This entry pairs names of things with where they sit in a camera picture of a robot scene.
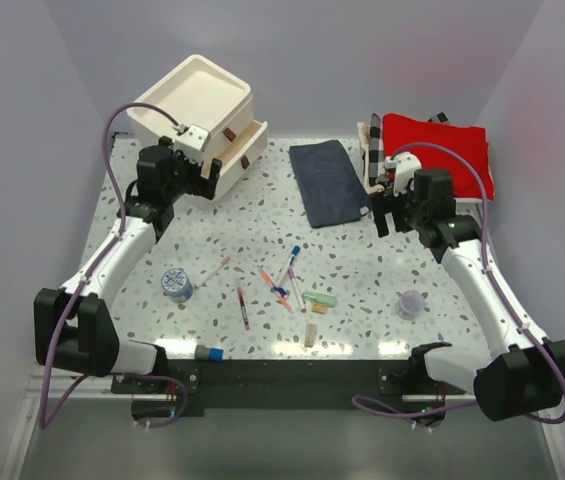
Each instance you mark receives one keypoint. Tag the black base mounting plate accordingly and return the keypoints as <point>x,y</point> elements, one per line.
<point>303,385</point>

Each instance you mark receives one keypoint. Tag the dark blue pencil pouch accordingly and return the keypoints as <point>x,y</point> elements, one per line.
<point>330,189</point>

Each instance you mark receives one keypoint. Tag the beige eraser block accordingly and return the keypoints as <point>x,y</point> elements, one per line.
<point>310,335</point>

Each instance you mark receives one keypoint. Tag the red folded cloth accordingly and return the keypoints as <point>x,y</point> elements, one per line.
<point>468,142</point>

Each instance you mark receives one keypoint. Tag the red pen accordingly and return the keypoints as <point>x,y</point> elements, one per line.
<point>242,303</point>

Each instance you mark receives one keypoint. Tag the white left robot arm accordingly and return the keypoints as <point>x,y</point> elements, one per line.
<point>73,328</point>

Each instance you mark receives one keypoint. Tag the blue grey glue stick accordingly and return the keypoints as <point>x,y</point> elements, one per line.
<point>203,353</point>

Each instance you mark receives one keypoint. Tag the blue-capped white marker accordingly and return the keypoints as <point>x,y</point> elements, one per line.
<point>289,262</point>

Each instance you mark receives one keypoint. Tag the green eraser case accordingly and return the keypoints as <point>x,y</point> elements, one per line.
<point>315,297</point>

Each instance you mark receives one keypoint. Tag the blue patterned tape roll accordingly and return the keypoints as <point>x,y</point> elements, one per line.
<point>176,285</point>

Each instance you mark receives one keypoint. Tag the pink-capped white marker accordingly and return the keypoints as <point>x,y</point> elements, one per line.
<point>296,290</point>

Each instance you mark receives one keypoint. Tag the aluminium frame rail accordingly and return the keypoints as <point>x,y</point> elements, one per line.
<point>92,388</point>

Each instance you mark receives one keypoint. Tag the black white checkered cloth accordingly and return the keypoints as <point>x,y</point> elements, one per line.
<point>374,152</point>

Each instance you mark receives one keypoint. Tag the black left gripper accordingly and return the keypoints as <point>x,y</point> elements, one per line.
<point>201,187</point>

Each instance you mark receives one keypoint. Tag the orange marker pen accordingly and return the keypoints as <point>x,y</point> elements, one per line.
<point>274,289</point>

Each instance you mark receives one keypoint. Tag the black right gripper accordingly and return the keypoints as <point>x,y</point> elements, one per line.
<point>386,202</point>

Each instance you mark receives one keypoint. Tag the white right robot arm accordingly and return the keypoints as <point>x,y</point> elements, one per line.
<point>526,371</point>

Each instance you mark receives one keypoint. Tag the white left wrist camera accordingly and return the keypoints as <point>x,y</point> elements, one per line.
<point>191,138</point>

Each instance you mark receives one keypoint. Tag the cream drawer organizer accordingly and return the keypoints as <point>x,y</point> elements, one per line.
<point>200,92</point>

